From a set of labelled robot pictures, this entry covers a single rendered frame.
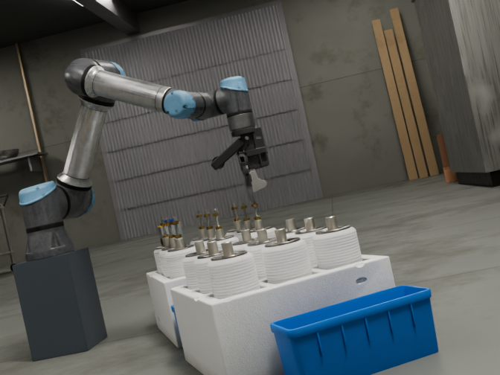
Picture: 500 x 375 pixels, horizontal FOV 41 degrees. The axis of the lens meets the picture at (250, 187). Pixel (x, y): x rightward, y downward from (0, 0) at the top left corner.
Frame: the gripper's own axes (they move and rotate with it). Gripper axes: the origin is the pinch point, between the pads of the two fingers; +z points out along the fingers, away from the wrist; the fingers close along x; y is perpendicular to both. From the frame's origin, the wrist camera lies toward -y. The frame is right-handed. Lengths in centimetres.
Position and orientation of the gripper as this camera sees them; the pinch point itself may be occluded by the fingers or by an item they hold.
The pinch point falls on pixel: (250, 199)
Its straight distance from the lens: 194.1
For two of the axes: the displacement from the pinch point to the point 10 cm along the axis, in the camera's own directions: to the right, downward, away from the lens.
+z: 2.1, 9.8, 0.0
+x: -0.5, 0.1, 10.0
